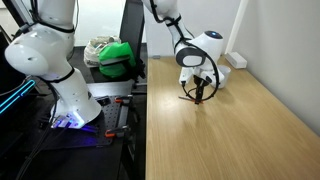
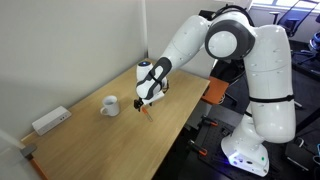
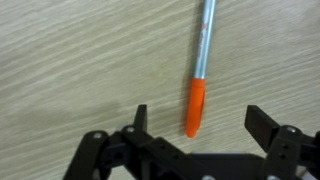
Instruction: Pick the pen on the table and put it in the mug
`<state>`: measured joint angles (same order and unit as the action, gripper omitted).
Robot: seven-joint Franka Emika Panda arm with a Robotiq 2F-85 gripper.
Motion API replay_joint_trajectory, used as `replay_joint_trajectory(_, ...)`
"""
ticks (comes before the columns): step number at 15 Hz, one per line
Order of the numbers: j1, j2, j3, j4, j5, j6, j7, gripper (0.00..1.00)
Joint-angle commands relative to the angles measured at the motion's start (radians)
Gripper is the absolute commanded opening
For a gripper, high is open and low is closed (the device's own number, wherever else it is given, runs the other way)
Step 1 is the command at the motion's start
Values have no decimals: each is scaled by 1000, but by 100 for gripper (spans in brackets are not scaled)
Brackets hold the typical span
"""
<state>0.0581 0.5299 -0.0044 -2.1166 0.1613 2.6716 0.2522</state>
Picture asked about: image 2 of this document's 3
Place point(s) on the white ceramic mug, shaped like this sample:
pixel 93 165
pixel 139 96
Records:
pixel 111 106

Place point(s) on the orange seat stool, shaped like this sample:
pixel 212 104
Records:
pixel 216 90

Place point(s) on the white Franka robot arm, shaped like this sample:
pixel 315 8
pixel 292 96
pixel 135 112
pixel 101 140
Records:
pixel 266 76

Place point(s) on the grey table clamp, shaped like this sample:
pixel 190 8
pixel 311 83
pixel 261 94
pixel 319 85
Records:
pixel 28 151

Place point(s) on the orange and grey pen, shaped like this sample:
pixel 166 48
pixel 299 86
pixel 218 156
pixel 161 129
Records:
pixel 148 116

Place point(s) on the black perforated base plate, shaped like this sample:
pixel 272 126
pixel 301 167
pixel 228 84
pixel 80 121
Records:
pixel 210 156

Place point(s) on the blue office chair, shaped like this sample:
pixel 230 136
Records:
pixel 293 20

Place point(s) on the black orange bar clamp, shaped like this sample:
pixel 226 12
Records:
pixel 197 148
pixel 210 121

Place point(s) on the black bag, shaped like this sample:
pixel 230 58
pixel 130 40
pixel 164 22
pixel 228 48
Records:
pixel 301 151

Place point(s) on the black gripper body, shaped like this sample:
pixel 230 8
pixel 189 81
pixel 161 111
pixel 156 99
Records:
pixel 138 102

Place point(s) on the white rectangular power box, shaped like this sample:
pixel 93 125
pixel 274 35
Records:
pixel 50 120

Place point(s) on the blue round object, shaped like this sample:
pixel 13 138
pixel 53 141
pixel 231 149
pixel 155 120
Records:
pixel 315 40

